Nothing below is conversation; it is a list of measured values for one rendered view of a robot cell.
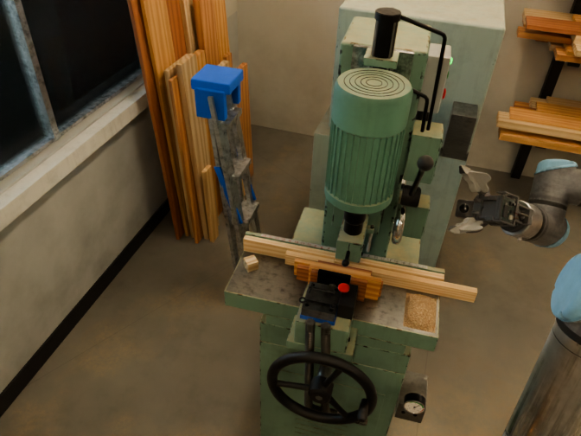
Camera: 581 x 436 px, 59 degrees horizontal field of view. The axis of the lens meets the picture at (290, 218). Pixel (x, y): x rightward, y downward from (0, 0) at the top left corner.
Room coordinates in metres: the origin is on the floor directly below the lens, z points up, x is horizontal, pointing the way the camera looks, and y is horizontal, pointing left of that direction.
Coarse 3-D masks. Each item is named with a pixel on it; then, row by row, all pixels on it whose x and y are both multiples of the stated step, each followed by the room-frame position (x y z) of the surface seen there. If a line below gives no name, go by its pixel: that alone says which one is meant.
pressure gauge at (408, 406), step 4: (408, 396) 0.81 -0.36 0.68; (412, 396) 0.81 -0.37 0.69; (416, 396) 0.81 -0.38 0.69; (420, 396) 0.81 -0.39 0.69; (404, 400) 0.81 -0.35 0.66; (408, 400) 0.80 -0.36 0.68; (412, 400) 0.80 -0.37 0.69; (416, 400) 0.80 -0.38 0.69; (420, 400) 0.80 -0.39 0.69; (424, 400) 0.80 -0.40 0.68; (404, 404) 0.80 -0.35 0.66; (408, 404) 0.80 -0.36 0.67; (412, 404) 0.80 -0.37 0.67; (416, 404) 0.79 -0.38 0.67; (420, 404) 0.79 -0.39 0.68; (424, 404) 0.79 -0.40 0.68; (408, 408) 0.80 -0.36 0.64; (412, 408) 0.79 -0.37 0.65; (416, 408) 0.79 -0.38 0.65; (420, 408) 0.79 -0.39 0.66; (424, 408) 0.79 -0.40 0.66; (412, 412) 0.79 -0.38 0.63; (416, 412) 0.79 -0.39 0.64; (420, 412) 0.79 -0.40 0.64
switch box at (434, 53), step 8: (432, 48) 1.36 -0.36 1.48; (440, 48) 1.36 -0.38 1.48; (448, 48) 1.37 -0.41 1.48; (432, 56) 1.31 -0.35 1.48; (448, 56) 1.31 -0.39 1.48; (432, 64) 1.31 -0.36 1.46; (448, 64) 1.30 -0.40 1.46; (432, 72) 1.31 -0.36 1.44; (424, 80) 1.31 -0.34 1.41; (432, 80) 1.31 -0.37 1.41; (440, 80) 1.30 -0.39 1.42; (424, 88) 1.31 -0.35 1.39; (432, 88) 1.31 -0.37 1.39; (440, 88) 1.30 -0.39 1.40; (440, 96) 1.30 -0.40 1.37; (424, 104) 1.31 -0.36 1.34
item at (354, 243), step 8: (368, 216) 1.14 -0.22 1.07; (344, 232) 1.07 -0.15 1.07; (344, 240) 1.03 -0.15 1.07; (352, 240) 1.03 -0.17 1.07; (360, 240) 1.03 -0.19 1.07; (336, 248) 1.03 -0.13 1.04; (344, 248) 1.03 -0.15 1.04; (352, 248) 1.02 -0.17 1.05; (360, 248) 1.02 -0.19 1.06; (336, 256) 1.03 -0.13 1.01; (344, 256) 1.03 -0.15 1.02; (352, 256) 1.02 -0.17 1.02; (360, 256) 1.02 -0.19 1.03
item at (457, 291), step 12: (288, 252) 1.12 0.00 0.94; (288, 264) 1.10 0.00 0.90; (384, 276) 1.04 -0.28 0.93; (396, 276) 1.03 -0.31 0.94; (408, 276) 1.04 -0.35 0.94; (408, 288) 1.02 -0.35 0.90; (420, 288) 1.02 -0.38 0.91; (432, 288) 1.01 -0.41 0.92; (444, 288) 1.00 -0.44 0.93; (456, 288) 1.00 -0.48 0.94; (468, 288) 1.00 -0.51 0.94; (468, 300) 0.99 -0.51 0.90
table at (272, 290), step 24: (240, 264) 1.10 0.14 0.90; (264, 264) 1.10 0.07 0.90; (240, 288) 1.00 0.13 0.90; (264, 288) 1.00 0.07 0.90; (288, 288) 1.01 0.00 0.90; (384, 288) 1.02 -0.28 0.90; (264, 312) 0.96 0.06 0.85; (288, 312) 0.94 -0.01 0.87; (360, 312) 0.93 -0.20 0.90; (384, 312) 0.93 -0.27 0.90; (288, 336) 0.86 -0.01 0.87; (384, 336) 0.88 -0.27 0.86; (408, 336) 0.87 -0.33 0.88; (432, 336) 0.86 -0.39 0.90
